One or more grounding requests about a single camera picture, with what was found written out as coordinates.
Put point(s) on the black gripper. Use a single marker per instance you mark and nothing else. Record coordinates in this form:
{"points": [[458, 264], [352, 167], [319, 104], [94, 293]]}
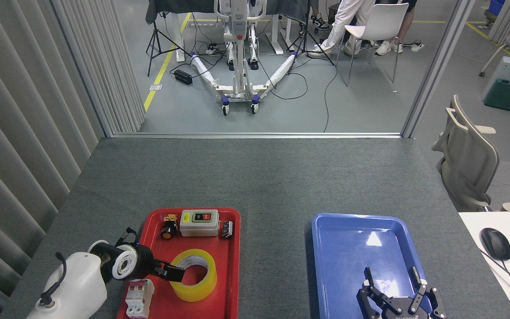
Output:
{"points": [[403, 310], [145, 262]]}

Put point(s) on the yellow tape roll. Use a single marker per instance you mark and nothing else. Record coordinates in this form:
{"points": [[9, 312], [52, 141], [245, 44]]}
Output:
{"points": [[208, 279]]}

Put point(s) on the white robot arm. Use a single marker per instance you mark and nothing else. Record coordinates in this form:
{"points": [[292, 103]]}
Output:
{"points": [[78, 283]]}

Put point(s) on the black orange push button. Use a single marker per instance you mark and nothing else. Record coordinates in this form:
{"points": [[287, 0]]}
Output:
{"points": [[168, 231]]}

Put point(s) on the white circuit breaker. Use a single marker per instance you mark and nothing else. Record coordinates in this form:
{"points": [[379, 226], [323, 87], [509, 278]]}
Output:
{"points": [[139, 301]]}

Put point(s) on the red plastic tray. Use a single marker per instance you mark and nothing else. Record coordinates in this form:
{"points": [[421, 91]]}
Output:
{"points": [[226, 274]]}

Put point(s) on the blue plastic tray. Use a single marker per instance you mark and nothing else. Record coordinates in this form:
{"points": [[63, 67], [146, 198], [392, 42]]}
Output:
{"points": [[348, 261]]}

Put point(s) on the small black cylindrical component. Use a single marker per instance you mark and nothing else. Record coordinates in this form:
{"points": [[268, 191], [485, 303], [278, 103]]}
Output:
{"points": [[227, 230]]}

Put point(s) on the white desk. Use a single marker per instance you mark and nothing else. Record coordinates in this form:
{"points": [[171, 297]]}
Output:
{"points": [[494, 283]]}

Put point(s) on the black computer mouse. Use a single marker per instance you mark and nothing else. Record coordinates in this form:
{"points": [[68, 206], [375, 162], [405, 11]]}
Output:
{"points": [[495, 243]]}

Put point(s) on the beige office chair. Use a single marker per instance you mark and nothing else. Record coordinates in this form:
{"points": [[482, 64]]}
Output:
{"points": [[467, 164]]}

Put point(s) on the black power adapter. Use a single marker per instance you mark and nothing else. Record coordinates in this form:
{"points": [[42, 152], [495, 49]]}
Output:
{"points": [[183, 77]]}

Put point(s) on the grey vertical blinds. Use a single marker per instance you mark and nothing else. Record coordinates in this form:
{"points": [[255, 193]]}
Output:
{"points": [[16, 133]]}

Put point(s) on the white stand on wheels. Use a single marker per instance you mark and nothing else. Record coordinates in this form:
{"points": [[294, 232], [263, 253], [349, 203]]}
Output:
{"points": [[239, 75]]}

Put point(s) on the white power strip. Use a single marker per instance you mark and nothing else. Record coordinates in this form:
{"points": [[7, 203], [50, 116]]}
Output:
{"points": [[416, 46], [211, 50]]}

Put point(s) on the black tripod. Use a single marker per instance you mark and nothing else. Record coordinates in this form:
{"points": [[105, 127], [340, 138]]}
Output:
{"points": [[304, 37], [154, 37]]}

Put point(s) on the person behind white chair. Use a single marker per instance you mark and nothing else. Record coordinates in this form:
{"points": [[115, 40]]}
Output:
{"points": [[385, 46]]}

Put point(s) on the white plastic chair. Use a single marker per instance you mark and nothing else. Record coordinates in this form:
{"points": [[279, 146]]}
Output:
{"points": [[383, 20]]}

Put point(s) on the person in white trousers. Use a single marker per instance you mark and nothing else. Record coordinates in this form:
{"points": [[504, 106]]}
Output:
{"points": [[343, 20]]}

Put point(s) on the person's black shoe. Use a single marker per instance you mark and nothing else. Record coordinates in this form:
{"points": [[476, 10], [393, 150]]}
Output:
{"points": [[319, 22]]}

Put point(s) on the blue storage bin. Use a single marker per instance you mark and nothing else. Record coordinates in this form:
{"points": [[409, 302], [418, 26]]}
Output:
{"points": [[496, 9]]}

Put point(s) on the grey push-button switch box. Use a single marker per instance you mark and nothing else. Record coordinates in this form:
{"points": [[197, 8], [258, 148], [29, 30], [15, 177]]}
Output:
{"points": [[198, 227]]}

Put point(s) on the silver frame rail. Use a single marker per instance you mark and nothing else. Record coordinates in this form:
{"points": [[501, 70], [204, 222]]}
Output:
{"points": [[255, 135]]}

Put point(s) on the silver frame post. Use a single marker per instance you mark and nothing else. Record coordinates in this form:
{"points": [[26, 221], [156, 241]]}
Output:
{"points": [[436, 66], [82, 66]]}

